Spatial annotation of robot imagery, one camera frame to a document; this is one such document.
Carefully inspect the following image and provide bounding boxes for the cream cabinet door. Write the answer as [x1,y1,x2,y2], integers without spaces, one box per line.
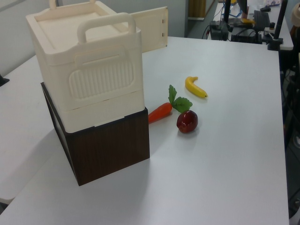
[130,6,169,54]

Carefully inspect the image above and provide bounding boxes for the cream plastic storage cabinet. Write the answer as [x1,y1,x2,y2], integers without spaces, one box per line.
[25,0,144,134]

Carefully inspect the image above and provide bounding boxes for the orange toy carrot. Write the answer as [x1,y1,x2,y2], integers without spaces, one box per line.
[148,84,193,124]

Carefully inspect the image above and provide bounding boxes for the red toy apple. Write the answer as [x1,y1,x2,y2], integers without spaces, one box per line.
[176,110,199,134]

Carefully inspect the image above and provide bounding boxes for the yellow toy banana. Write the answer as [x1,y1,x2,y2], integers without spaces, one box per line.
[185,76,209,98]

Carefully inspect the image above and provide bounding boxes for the dark brown wooden box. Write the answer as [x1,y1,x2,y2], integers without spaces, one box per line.
[40,82,150,187]

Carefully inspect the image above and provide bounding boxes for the black electronic device box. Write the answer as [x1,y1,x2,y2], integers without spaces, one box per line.
[209,20,230,41]

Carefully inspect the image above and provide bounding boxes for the yellow wooden panel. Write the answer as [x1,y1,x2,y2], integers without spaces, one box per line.
[188,0,216,21]

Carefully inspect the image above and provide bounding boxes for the black flat equipment case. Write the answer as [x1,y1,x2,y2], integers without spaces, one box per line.
[230,27,263,44]

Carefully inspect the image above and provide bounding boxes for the thin black tripod pole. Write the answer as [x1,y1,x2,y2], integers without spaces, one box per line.
[222,0,232,24]

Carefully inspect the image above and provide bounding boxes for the black table clamp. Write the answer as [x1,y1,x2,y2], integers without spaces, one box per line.
[0,74,10,88]

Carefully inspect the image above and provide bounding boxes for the black pole with clamp base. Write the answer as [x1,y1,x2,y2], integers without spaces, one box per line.
[267,0,289,51]

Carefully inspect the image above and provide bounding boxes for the black camera stand frame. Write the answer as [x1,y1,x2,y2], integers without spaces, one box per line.
[279,45,300,220]

